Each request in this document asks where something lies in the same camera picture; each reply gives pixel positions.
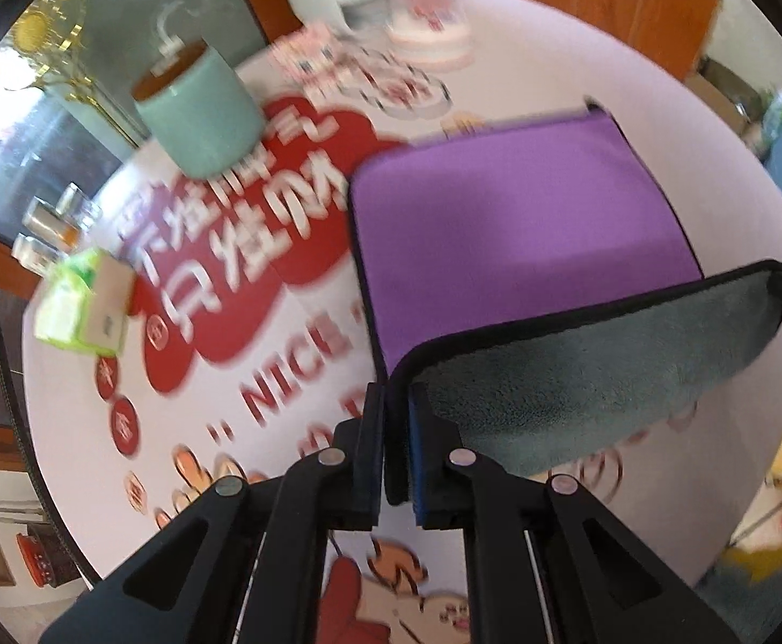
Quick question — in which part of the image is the gold lid honey jar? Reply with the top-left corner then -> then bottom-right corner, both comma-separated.
55,183 -> 101,231

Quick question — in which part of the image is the silver lidded glass jar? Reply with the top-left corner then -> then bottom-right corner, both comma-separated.
23,198 -> 81,253

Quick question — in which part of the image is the glass door display cabinet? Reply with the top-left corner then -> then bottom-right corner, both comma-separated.
0,0 -> 312,430

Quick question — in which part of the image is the pink base glass dome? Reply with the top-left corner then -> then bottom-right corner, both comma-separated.
386,0 -> 474,70

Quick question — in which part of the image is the teal ceramic jar wooden lid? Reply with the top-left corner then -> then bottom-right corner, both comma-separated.
131,39 -> 266,180

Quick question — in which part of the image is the white squeeze bottle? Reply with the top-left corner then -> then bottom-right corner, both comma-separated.
151,0 -> 186,77

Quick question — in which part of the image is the small white labelled jar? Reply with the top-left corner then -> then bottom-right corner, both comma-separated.
11,234 -> 62,277

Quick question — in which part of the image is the purple and grey towel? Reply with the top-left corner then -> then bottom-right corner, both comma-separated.
348,106 -> 782,503

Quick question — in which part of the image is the black cable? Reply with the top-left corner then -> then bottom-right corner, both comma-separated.
0,248 -> 100,584

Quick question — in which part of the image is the pink brick toy figure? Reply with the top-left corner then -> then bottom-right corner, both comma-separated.
270,22 -> 347,86

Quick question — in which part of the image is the green tissue pack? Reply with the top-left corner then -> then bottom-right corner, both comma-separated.
33,247 -> 136,356

